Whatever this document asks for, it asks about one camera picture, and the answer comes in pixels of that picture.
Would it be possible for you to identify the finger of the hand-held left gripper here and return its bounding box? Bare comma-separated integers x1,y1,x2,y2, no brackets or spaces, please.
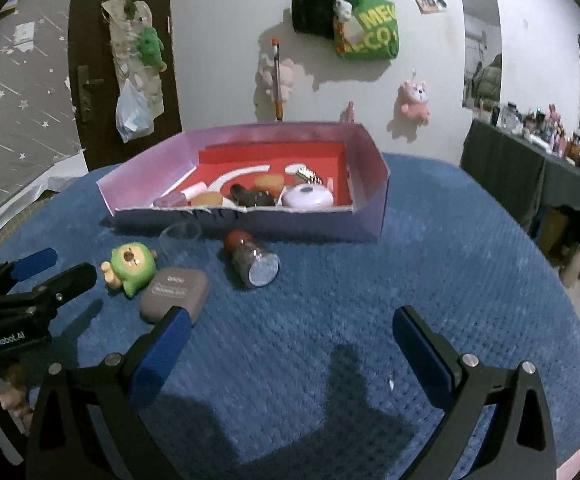
0,261,98,321
0,247,58,301

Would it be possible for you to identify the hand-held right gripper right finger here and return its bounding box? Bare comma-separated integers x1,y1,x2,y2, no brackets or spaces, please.
392,305,558,480

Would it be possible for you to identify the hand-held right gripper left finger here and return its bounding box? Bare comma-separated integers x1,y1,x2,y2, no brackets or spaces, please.
25,305,193,480

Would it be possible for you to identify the green and yellow toy figure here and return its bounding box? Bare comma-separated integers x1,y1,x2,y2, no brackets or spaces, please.
101,242,159,299

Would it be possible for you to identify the grey rounded case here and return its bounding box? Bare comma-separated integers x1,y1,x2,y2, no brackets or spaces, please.
140,267,211,328

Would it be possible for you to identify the glitter jar with red cap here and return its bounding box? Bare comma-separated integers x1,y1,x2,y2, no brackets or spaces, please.
222,230,281,288

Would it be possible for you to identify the purple bottle-shaped toy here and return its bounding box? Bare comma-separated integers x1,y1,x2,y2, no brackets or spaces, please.
152,182,208,209

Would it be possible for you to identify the amber round soap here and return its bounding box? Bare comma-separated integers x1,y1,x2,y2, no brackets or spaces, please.
254,174,286,192
190,191,226,207

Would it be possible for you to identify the pink cardboard box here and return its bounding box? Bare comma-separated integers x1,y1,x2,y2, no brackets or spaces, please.
96,121,390,244

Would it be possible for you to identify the black bottle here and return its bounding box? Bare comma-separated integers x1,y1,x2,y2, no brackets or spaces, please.
230,183,277,207

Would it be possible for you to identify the white and pink round device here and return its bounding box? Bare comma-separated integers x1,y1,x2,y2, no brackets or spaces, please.
281,183,334,209

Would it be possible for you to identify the person's left hand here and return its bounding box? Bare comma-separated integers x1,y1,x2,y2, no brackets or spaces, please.
0,365,35,438

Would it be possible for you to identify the clear glass cup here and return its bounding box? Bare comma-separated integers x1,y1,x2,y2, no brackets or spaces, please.
160,221,203,261

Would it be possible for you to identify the grey star-print curtain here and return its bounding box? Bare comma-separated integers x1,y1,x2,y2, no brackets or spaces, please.
0,0,88,231

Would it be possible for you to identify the clear plastic bag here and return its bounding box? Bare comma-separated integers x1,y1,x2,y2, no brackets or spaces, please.
115,77,153,143

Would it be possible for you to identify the dresser with dark cloth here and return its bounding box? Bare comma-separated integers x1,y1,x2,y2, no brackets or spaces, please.
460,119,580,221

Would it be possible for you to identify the green plush toy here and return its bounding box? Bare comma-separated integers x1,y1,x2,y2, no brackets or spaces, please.
136,27,167,71

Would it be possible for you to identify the dark brown door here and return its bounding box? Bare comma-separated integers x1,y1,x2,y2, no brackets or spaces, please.
67,0,183,171

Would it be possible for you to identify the beige hanging cloth organizer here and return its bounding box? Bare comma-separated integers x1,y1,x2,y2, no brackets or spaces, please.
101,0,166,116

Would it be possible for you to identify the row of cosmetic bottles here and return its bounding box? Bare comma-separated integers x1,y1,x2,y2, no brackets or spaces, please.
490,101,580,181

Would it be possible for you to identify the pale pink plush toy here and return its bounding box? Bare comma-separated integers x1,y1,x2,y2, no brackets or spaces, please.
257,55,296,103

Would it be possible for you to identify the pole with red tip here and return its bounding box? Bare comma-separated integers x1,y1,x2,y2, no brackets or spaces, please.
271,37,286,122

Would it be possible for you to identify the green tote bag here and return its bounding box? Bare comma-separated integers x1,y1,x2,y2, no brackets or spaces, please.
335,0,401,62

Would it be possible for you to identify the black backpack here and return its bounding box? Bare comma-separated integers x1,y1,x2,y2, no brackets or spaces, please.
291,0,343,41

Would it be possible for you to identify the door handle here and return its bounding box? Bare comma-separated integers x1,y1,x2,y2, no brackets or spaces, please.
77,65,105,123

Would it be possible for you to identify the wall mirror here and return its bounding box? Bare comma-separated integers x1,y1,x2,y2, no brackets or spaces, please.
461,0,503,113

